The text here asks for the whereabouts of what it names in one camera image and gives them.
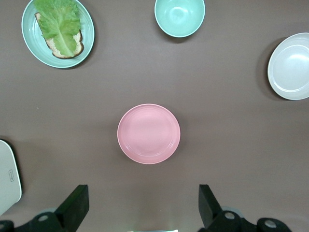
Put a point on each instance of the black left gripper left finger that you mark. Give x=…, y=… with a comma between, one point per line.
x=72, y=207

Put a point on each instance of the pink plate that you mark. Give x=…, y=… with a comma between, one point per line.
x=148, y=134

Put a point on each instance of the beige toaster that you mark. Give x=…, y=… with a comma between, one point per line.
x=7, y=174

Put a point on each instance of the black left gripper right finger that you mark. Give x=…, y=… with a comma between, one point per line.
x=210, y=210

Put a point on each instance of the green plate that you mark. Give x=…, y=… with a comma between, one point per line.
x=86, y=38

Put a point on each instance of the toasted bread slice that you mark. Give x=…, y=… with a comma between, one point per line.
x=53, y=49

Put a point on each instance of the green bowl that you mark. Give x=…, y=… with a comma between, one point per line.
x=179, y=17

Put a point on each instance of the green lettuce leaf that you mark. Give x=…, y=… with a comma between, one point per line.
x=60, y=24

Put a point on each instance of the beige plate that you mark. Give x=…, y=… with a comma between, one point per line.
x=292, y=70

